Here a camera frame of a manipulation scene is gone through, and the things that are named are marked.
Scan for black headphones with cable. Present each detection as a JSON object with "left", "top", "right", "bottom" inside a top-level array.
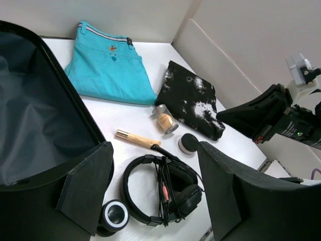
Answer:
[{"left": 120, "top": 144, "right": 204, "bottom": 227}]

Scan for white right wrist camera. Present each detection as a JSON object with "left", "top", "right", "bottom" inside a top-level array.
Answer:
[{"left": 285, "top": 53, "right": 321, "bottom": 111}]

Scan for small black-lidded cream jar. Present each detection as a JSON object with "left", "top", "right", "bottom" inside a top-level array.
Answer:
[{"left": 178, "top": 133, "right": 199, "bottom": 155}]

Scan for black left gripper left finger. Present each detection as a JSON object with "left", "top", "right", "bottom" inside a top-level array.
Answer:
[{"left": 56, "top": 142, "right": 113, "bottom": 236}]

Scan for glass jar with cork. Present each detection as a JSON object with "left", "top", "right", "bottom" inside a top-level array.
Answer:
[{"left": 152, "top": 104, "right": 179, "bottom": 135}]

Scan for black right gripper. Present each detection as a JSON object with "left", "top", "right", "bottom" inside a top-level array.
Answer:
[{"left": 216, "top": 84, "right": 320, "bottom": 150}]

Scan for black white tie-dye shirt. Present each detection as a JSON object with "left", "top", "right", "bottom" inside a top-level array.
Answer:
[{"left": 154, "top": 61, "right": 225, "bottom": 141}]

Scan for pink hard-shell suitcase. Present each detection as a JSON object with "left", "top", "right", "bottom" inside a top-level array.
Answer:
[{"left": 0, "top": 20, "right": 131, "bottom": 241}]

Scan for turquoise shorts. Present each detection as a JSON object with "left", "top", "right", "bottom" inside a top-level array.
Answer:
[{"left": 65, "top": 21, "right": 156, "bottom": 105}]

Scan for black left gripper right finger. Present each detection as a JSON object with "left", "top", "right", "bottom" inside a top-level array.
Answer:
[{"left": 197, "top": 142, "right": 320, "bottom": 240}]

